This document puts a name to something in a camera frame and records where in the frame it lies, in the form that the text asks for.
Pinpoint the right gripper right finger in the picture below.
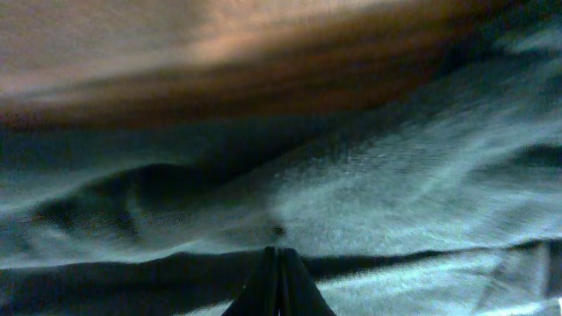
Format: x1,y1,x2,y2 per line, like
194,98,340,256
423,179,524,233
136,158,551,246
278,248,335,316

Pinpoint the dark green t-shirt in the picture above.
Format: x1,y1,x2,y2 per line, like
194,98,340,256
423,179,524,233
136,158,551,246
1,17,561,315

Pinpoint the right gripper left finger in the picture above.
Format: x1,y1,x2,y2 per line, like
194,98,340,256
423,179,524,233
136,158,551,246
222,247,279,316

